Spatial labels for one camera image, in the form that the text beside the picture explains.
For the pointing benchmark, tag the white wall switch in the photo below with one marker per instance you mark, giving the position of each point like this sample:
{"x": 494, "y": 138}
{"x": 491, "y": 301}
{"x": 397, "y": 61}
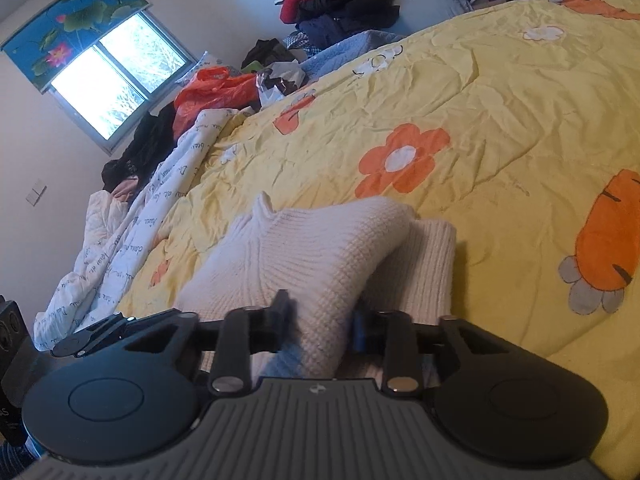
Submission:
{"x": 34, "y": 195}

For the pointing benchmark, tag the yellow carrot print bedspread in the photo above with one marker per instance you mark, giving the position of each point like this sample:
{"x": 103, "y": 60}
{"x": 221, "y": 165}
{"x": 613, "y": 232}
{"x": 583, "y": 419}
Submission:
{"x": 519, "y": 124}

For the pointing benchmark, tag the white knit sweater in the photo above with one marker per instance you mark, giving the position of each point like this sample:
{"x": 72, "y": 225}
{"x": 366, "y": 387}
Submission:
{"x": 375, "y": 252}

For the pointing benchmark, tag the orange plastic bag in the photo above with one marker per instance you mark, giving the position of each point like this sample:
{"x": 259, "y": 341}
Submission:
{"x": 209, "y": 89}

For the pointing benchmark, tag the black clothes by window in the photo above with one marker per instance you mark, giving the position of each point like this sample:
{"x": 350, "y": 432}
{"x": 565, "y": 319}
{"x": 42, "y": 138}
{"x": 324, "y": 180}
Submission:
{"x": 153, "y": 141}

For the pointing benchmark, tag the window with metal frame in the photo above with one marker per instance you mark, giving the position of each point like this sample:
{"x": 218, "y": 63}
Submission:
{"x": 108, "y": 88}

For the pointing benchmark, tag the navy garment on pile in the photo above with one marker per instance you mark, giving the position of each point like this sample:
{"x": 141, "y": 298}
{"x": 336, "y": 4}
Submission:
{"x": 327, "y": 22}

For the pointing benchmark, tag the grey patterned plastic bag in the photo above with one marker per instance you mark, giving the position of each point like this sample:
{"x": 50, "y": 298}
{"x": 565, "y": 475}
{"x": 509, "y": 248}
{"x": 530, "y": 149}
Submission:
{"x": 278, "y": 80}

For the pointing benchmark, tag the white script print quilt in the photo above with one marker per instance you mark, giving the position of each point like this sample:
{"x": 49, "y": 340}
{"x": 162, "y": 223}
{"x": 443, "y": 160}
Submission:
{"x": 119, "y": 237}

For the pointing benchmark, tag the black garment on pile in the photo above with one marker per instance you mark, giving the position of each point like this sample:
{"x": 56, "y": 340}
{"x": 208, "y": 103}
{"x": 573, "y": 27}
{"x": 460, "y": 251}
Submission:
{"x": 265, "y": 53}

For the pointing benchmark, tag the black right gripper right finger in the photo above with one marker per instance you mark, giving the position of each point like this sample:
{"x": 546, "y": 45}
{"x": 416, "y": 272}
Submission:
{"x": 491, "y": 398}

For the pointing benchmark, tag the lotus print roller blind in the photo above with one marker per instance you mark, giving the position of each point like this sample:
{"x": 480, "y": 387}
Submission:
{"x": 52, "y": 39}

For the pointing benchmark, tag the light blue knit blanket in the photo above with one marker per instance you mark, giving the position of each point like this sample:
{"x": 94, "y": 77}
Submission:
{"x": 345, "y": 51}

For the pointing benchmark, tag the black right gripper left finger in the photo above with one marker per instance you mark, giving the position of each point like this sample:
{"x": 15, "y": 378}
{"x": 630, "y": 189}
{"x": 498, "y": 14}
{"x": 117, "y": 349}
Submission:
{"x": 127, "y": 388}

